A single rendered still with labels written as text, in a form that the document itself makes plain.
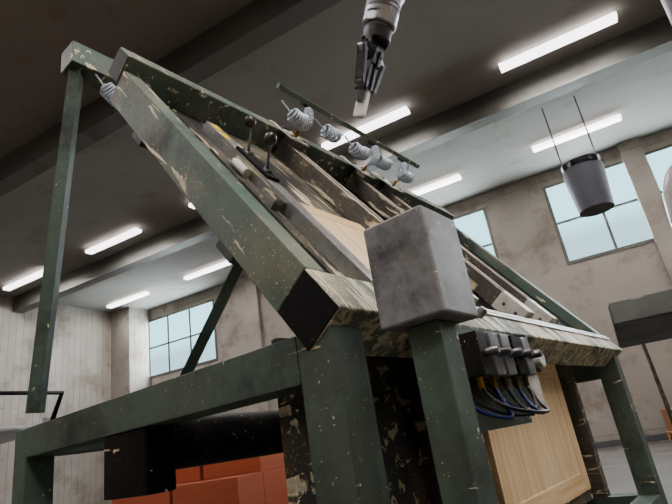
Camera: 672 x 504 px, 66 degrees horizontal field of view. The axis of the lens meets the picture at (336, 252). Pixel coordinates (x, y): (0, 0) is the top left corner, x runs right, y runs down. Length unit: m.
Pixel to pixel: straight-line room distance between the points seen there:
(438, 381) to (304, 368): 0.26
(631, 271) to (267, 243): 7.97
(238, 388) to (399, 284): 0.42
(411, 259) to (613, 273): 8.00
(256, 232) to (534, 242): 8.07
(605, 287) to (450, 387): 7.97
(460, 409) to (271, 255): 0.47
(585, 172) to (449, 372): 6.10
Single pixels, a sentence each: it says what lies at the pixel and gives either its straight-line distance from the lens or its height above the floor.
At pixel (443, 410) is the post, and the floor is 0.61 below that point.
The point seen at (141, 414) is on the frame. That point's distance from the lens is 1.37.
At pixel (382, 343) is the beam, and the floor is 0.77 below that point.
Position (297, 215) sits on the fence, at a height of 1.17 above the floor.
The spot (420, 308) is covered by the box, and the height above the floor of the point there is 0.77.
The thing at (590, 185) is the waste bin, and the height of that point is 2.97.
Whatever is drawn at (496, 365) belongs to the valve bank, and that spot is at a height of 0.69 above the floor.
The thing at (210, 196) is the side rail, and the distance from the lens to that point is 1.24.
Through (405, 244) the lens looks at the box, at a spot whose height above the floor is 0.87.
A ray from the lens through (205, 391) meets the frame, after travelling 1.16.
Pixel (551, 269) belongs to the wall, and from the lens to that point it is 8.85.
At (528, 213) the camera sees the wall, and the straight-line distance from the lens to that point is 9.15.
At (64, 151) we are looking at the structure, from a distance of 2.19.
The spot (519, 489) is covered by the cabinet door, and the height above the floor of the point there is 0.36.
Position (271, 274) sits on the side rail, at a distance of 1.03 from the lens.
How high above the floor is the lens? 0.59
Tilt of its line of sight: 20 degrees up
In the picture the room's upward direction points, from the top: 9 degrees counter-clockwise
